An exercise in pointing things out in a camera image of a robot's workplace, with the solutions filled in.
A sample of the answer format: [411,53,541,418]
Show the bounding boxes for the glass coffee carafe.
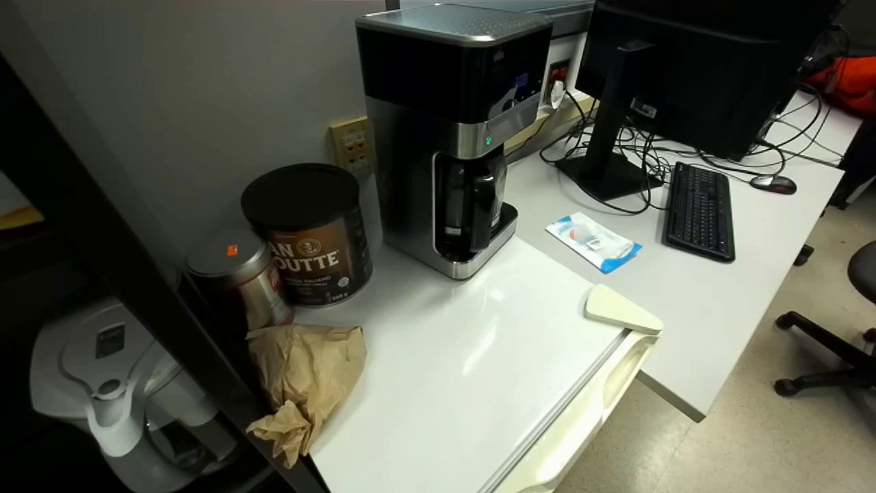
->
[434,149,508,264]

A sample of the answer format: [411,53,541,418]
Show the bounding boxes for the brown coffee can black lid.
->
[237,162,375,309]

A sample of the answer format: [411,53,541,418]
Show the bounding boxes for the black and silver coffee maker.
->
[352,4,554,283]

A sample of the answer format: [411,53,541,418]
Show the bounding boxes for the blue and white wipes packet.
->
[545,210,642,277]

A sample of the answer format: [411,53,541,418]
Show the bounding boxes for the beige power strip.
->
[504,91,596,160]

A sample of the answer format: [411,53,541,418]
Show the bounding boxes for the crumpled brown paper bag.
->
[244,321,368,475]

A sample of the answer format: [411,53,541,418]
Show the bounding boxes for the black monitor stand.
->
[554,39,667,203]

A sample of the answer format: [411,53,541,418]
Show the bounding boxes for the cream plastic wedge piece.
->
[582,283,664,334]

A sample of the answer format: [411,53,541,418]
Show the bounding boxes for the silver canister orange dot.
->
[182,231,294,338]

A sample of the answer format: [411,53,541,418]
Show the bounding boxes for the white box with red label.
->
[541,36,590,109]

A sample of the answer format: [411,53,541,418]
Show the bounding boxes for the black keyboard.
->
[661,162,739,265]

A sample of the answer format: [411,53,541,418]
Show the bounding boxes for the black computer monitor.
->
[575,0,842,165]

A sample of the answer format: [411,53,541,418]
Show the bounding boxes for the black computer mouse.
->
[746,173,799,198]

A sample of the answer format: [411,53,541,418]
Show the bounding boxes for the white water filter pitcher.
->
[26,297,241,493]

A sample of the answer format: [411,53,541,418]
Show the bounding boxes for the black office chair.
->
[771,238,876,401]

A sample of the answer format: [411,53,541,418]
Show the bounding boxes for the orange bag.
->
[805,53,876,120]

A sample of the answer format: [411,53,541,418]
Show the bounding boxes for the beige wall outlet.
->
[325,112,378,176]

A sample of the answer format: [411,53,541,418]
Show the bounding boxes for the black monitor cable bundle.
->
[535,86,678,219]

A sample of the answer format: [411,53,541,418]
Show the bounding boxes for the black shelf frame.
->
[0,53,325,493]

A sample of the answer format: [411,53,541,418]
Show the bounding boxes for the black mouse cable bundle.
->
[701,88,846,183]

